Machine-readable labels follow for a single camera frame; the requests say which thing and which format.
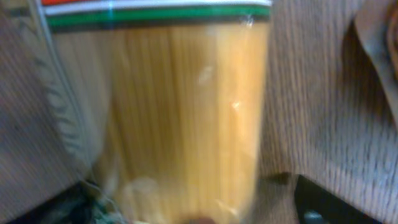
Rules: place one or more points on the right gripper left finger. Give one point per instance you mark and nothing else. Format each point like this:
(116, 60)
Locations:
(84, 203)

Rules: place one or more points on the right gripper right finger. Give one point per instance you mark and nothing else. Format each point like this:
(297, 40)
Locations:
(314, 205)

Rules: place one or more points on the spaghetti pack orange ends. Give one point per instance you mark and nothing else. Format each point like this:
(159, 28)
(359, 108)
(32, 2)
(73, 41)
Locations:
(167, 98)

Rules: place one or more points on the crumpled brown white snack bag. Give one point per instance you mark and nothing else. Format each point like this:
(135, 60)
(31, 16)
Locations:
(372, 22)

